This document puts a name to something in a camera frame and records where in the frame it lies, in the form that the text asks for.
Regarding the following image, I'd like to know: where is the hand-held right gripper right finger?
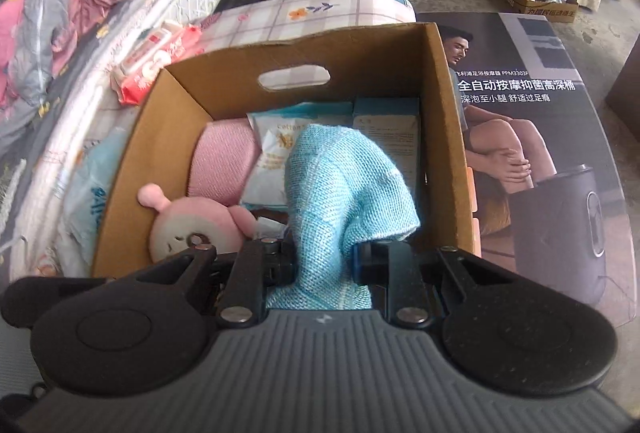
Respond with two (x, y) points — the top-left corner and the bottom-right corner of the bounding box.
(351, 240), (502, 329)

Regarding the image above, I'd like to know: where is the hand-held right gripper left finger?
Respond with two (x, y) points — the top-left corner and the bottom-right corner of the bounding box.
(135, 237), (298, 329)

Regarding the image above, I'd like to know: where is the light blue towel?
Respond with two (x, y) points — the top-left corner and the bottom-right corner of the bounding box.
(264, 123), (422, 311)

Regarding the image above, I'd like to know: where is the white blue tissue packet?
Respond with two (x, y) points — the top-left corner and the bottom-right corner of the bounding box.
(241, 110), (307, 210)

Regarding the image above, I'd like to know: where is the brown cardboard box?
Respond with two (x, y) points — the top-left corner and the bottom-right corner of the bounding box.
(92, 22), (483, 279)

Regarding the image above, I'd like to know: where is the pink plush toy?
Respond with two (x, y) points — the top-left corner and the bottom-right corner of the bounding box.
(136, 183), (266, 266)

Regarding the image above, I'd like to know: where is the pink towel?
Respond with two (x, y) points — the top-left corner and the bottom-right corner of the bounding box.
(186, 119), (263, 209)

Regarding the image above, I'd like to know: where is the teal tissue box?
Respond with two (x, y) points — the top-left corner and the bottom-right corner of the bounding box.
(295, 101), (355, 128)
(351, 97), (422, 196)

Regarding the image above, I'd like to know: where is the translucent plastic bag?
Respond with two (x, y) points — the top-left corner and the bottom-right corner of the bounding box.
(55, 128), (136, 274)

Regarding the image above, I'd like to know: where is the foot bath appliance box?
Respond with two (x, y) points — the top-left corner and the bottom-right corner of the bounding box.
(415, 10), (632, 330)

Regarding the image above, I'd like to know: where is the red wet wipes pack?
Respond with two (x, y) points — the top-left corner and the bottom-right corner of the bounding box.
(111, 24), (202, 108)

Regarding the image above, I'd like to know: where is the grey patterned bed sheet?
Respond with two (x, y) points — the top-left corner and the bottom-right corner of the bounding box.
(0, 8), (156, 264)

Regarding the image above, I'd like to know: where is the dark brown cabinet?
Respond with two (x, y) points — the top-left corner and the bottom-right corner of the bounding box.
(604, 56), (640, 141)

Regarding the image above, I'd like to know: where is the small cardboard carton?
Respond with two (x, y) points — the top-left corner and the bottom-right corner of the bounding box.
(501, 0), (580, 22)

